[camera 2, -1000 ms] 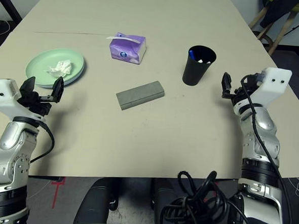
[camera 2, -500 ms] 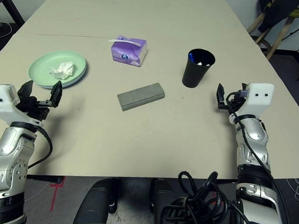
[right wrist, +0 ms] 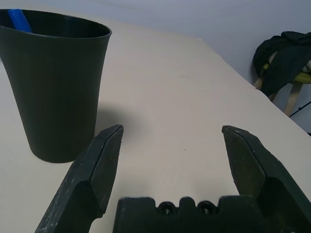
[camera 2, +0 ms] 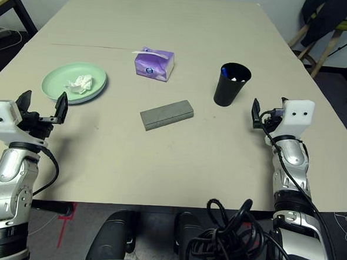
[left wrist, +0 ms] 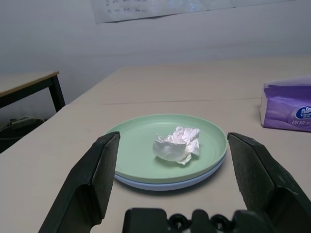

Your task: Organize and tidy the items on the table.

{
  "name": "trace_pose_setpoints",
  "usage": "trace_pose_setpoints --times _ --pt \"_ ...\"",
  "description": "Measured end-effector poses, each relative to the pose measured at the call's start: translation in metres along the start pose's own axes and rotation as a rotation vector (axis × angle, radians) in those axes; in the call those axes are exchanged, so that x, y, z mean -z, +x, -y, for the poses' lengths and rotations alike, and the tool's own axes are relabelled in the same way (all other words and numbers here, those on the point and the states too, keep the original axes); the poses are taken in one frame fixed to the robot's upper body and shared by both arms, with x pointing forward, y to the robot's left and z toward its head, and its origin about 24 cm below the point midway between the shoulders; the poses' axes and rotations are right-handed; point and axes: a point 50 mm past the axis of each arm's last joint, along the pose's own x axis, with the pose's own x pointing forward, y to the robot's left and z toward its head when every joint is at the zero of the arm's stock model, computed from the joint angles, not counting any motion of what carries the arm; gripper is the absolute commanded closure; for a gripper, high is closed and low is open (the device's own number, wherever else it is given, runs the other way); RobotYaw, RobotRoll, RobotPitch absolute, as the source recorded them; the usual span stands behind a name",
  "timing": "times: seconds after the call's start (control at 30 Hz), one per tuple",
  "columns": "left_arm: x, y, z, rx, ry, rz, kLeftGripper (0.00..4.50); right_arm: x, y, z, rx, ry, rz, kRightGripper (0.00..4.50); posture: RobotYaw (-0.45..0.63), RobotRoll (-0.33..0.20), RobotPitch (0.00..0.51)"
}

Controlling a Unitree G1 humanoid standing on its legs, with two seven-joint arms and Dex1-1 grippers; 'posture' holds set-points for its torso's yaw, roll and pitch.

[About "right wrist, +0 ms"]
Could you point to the wooden chair with jacket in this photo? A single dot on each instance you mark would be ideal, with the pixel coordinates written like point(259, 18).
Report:
point(281, 63)

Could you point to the blue marker pen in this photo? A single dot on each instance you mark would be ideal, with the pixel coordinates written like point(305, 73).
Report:
point(20, 20)

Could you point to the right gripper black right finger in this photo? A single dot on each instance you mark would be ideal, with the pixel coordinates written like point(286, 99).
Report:
point(257, 170)

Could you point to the black tripod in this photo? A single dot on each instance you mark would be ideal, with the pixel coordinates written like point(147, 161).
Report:
point(301, 108)

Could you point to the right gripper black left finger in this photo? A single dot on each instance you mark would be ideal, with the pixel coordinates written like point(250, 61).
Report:
point(82, 179)

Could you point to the black plastic cup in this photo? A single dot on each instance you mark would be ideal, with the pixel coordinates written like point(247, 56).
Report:
point(56, 97)

